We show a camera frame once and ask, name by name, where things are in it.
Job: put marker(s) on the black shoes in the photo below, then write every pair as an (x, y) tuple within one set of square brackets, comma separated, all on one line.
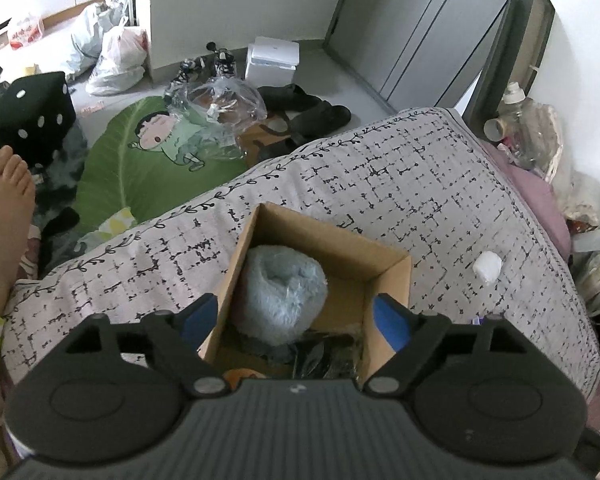
[(310, 107)]

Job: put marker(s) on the black dice stool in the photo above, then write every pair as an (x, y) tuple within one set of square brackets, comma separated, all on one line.
[(30, 115)]

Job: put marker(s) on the white patterned bedspread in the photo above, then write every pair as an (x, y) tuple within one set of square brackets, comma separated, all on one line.
[(405, 185)]

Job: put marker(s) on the green leaf cartoon mat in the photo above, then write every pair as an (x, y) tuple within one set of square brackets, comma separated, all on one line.
[(125, 175)]

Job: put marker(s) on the pink pillow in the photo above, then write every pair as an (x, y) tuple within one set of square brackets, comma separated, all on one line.
[(535, 195)]

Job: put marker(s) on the red white plastic bag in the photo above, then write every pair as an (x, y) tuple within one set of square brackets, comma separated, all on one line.
[(26, 32)]

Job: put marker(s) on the clear plastic bottle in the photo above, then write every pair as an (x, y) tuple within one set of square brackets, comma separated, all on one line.
[(522, 120)]

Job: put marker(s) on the grey sliding door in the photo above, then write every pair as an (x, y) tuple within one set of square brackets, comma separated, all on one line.
[(405, 20)]

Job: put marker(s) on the pile of plastic bags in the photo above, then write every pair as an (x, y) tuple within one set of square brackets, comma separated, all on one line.
[(575, 180)]

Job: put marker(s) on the yellow floral cloth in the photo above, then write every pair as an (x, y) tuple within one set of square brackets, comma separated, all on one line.
[(111, 222)]

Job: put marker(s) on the paper cup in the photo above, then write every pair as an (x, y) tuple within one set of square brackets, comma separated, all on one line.
[(497, 129)]

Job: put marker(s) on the crumpled clear plastic bag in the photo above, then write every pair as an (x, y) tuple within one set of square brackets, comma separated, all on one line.
[(215, 110)]

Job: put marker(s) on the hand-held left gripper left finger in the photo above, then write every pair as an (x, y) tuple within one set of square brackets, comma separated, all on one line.
[(200, 320)]

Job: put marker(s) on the pair of sneakers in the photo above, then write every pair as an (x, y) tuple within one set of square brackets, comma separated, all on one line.
[(205, 62)]

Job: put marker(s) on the black item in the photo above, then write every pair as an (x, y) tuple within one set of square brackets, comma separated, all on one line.
[(330, 357)]

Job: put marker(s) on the white box appliance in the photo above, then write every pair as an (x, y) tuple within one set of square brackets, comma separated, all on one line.
[(272, 60)]

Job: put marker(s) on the pale blue plastic bag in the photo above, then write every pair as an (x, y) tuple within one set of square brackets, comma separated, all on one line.
[(90, 30)]

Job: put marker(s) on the light blue plush roll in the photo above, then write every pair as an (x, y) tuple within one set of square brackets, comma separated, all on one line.
[(277, 295)]

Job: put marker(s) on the brown cardboard box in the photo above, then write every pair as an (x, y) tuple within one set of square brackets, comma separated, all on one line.
[(330, 255)]

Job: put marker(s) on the person's foot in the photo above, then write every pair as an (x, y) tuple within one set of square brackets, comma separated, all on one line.
[(5, 220)]

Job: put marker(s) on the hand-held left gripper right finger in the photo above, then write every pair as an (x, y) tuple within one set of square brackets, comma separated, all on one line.
[(390, 322)]

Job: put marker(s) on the black framed board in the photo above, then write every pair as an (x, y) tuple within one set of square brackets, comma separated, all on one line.
[(510, 50)]

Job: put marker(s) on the crumpled white tissue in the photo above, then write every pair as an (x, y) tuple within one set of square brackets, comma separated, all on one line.
[(487, 267)]

